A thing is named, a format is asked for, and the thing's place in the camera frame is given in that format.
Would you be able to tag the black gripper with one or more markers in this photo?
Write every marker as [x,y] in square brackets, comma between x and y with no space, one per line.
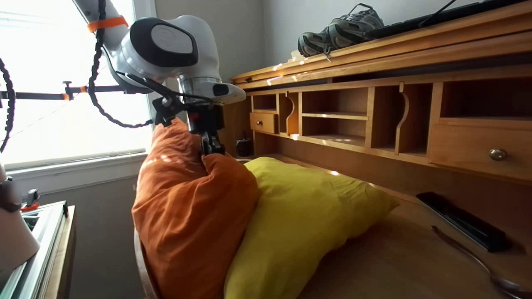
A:
[208,118]

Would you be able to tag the orange cloth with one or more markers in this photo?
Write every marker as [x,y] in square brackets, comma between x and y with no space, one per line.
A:
[188,221]

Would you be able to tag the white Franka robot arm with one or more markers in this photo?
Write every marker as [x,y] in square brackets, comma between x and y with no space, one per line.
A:
[204,50]

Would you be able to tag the black round cup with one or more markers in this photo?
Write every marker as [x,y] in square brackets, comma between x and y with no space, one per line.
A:
[244,148]

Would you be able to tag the wooden desk drawer with knob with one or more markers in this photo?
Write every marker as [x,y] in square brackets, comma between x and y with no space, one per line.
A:
[465,147]
[263,123]

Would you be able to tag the yellow cloth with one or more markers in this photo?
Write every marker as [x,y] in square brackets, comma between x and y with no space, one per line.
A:
[304,221]

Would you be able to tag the blue grey sneaker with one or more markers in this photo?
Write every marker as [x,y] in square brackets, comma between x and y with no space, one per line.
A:
[359,22]
[321,42]

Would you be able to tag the wooden roll-top desk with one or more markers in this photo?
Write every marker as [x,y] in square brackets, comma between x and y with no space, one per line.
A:
[387,167]

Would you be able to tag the small black red clamp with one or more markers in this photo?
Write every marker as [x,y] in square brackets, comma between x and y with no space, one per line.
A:
[30,200]

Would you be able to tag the bright window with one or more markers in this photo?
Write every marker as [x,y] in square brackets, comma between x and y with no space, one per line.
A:
[50,44]

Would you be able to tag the white rounded housing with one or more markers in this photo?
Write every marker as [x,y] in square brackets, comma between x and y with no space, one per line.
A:
[13,233]

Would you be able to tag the black remote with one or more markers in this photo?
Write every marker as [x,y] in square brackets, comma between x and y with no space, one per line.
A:
[465,221]

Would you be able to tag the metal spoon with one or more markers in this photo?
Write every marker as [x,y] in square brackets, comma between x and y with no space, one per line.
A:
[512,286]

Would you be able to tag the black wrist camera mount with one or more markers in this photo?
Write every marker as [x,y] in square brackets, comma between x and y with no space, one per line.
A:
[166,108]

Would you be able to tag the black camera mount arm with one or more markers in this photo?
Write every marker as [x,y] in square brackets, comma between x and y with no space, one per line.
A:
[38,95]

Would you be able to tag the grey metal rail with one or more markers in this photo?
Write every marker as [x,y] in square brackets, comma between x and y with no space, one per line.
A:
[50,250]

